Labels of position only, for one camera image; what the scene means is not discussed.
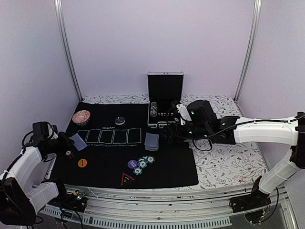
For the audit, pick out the patterned ceramic bowl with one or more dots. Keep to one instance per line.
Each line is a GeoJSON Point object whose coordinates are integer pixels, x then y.
{"type": "Point", "coordinates": [81, 117]}

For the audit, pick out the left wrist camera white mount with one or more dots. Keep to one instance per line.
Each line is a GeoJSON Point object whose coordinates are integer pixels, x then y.
{"type": "Point", "coordinates": [53, 132]}

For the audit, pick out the aluminium poker chip case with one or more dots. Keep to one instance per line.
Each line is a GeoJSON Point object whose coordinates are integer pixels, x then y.
{"type": "Point", "coordinates": [163, 88]}

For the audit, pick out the left chip stack in case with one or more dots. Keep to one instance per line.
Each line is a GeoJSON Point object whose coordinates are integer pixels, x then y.
{"type": "Point", "coordinates": [153, 110]}

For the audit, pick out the aluminium front rail frame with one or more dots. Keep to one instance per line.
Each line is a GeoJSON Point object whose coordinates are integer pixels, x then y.
{"type": "Point", "coordinates": [177, 208]}

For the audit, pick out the black poker mat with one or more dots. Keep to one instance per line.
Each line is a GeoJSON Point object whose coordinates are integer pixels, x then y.
{"type": "Point", "coordinates": [111, 147]}

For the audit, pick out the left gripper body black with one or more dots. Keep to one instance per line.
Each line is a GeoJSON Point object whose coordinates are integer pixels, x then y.
{"type": "Point", "coordinates": [59, 146]}

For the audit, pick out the clear round dealer button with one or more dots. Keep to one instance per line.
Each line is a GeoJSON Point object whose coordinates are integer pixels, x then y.
{"type": "Point", "coordinates": [119, 120]}

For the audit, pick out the left aluminium corner post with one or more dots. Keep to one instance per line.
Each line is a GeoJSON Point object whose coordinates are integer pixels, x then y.
{"type": "Point", "coordinates": [66, 47]}

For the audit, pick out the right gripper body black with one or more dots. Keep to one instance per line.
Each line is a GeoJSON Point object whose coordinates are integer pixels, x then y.
{"type": "Point", "coordinates": [181, 137]}

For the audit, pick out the purple small blind button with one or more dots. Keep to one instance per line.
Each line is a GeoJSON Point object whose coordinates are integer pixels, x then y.
{"type": "Point", "coordinates": [132, 164]}

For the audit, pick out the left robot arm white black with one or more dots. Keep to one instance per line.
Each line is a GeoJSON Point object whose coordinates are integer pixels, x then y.
{"type": "Point", "coordinates": [20, 205]}

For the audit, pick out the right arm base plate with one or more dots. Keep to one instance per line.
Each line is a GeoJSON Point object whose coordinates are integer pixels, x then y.
{"type": "Point", "coordinates": [250, 201]}

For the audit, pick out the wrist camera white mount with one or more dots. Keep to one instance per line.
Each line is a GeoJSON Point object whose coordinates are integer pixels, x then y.
{"type": "Point", "coordinates": [178, 110]}
{"type": "Point", "coordinates": [53, 132]}

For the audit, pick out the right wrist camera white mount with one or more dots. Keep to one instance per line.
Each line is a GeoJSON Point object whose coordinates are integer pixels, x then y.
{"type": "Point", "coordinates": [178, 110]}

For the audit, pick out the orange big blind button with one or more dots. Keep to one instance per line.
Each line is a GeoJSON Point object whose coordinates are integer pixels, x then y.
{"type": "Point", "coordinates": [82, 163]}

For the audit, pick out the aluminium corner post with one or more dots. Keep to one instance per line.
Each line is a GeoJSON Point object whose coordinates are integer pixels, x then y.
{"type": "Point", "coordinates": [66, 47]}
{"type": "Point", "coordinates": [249, 49]}

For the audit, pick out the right aluminium corner post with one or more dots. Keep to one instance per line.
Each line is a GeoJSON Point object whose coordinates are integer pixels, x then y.
{"type": "Point", "coordinates": [249, 49]}

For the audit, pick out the triangular red black marker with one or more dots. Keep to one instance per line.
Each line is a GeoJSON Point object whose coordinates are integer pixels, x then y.
{"type": "Point", "coordinates": [126, 179]}

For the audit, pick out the blue card player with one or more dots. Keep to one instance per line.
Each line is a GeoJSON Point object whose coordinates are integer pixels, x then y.
{"type": "Point", "coordinates": [79, 143]}

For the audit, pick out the red brown poker chip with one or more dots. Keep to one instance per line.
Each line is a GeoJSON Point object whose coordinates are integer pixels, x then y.
{"type": "Point", "coordinates": [69, 154]}

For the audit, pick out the red dice row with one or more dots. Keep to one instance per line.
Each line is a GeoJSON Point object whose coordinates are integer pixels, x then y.
{"type": "Point", "coordinates": [164, 114]}

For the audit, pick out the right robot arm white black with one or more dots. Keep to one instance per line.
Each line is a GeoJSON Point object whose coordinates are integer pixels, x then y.
{"type": "Point", "coordinates": [198, 121]}

